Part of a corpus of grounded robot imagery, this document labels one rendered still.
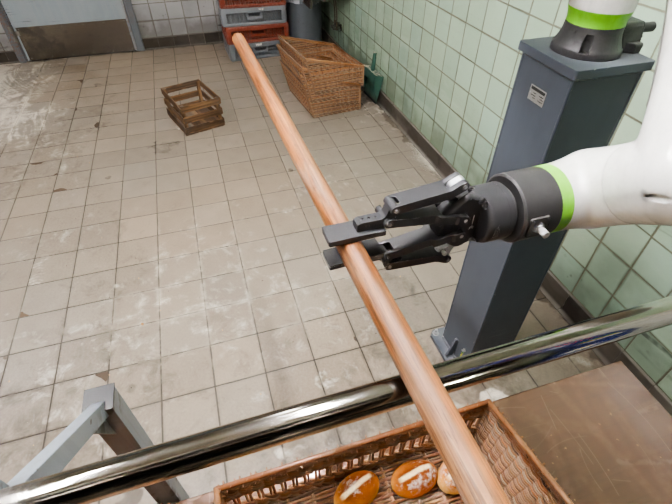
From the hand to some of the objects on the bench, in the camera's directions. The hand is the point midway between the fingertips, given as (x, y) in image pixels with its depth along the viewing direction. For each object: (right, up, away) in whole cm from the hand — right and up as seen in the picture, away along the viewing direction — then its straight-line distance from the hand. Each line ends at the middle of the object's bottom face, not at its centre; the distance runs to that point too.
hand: (352, 242), depth 52 cm
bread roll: (+14, -48, +37) cm, 62 cm away
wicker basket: (+10, -63, +23) cm, 68 cm away
